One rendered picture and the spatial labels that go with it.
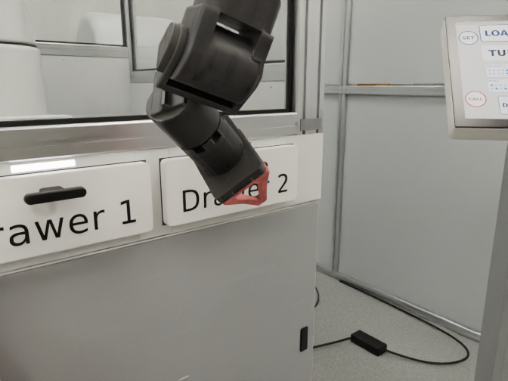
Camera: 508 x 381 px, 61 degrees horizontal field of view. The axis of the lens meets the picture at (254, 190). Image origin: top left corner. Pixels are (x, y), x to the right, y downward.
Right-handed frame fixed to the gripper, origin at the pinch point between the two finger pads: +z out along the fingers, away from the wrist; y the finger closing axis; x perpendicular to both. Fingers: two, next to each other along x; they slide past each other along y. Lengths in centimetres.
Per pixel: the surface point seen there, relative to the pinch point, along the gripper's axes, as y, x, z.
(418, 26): -93, 87, 94
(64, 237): -8.8, -25.3, -5.6
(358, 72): -110, 63, 113
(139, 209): -11.3, -16.6, 1.3
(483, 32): -26, 59, 36
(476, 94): -13, 46, 35
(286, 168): -16.8, 5.5, 21.7
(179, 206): -11.9, -12.4, 6.8
